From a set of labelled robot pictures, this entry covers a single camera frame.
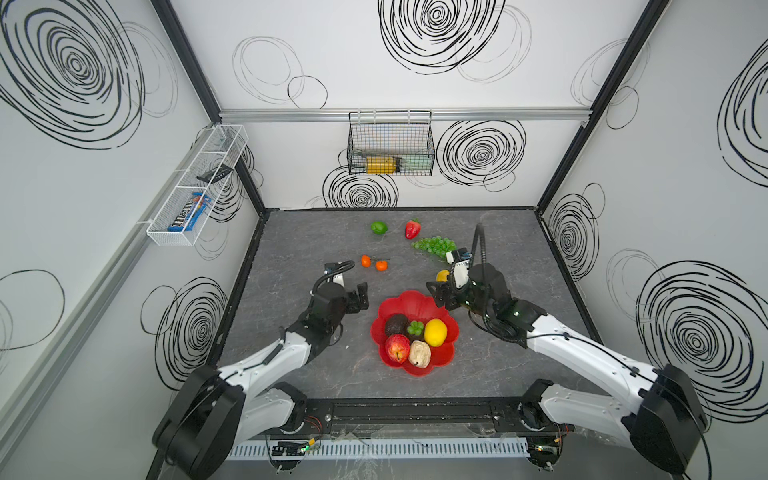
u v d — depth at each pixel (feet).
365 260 3.35
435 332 2.72
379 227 3.67
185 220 2.28
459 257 2.23
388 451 2.28
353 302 2.52
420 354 2.52
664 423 1.28
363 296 2.53
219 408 1.33
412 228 3.57
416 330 2.71
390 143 3.25
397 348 2.54
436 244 3.42
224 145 3.05
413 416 2.47
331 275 2.02
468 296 2.23
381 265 3.33
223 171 2.65
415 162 2.84
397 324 2.77
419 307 2.98
